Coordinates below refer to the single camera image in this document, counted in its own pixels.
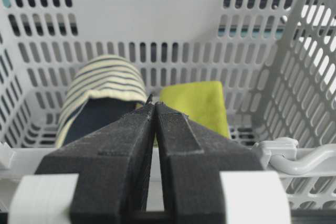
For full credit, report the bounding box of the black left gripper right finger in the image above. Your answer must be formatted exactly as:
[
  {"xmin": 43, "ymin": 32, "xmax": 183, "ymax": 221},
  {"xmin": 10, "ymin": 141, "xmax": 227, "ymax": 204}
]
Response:
[{"xmin": 155, "ymin": 102, "xmax": 263, "ymax": 223}]

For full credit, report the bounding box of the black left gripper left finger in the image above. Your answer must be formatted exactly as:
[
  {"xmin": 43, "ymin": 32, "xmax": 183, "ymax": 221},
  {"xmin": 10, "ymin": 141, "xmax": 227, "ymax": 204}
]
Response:
[{"xmin": 36, "ymin": 103, "xmax": 155, "ymax": 223}]

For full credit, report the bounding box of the yellow-green cloth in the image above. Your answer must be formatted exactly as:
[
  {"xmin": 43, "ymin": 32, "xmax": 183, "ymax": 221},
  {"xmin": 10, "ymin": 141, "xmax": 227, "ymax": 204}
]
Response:
[{"xmin": 154, "ymin": 81, "xmax": 234, "ymax": 153}]

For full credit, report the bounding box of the striped cream and navy cloth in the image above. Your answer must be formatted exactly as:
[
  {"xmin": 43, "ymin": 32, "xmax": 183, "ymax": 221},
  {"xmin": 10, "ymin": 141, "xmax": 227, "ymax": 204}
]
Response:
[{"xmin": 55, "ymin": 55, "xmax": 147, "ymax": 147}]

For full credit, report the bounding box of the grey plastic shopping basket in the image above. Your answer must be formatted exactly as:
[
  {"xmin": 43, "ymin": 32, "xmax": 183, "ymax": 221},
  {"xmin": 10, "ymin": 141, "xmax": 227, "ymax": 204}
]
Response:
[{"xmin": 0, "ymin": 0, "xmax": 336, "ymax": 212}]

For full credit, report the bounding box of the grey basket handle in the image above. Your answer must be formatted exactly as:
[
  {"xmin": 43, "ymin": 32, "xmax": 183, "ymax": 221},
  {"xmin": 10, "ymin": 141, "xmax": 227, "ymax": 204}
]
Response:
[{"xmin": 251, "ymin": 137, "xmax": 335, "ymax": 178}]

